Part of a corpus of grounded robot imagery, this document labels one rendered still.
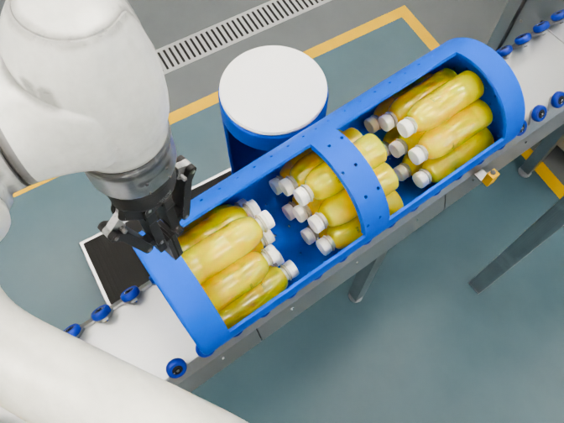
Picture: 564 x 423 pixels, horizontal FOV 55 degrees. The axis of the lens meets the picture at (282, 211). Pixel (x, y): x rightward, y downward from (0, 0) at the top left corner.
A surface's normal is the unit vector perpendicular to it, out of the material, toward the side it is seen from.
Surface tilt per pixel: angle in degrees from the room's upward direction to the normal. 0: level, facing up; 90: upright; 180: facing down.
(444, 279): 0
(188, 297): 28
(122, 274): 0
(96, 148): 91
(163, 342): 0
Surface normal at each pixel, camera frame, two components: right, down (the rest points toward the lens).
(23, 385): -0.13, -0.16
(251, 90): 0.00, -0.40
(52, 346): 0.24, -0.81
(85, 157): 0.38, 0.85
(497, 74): 0.15, -0.20
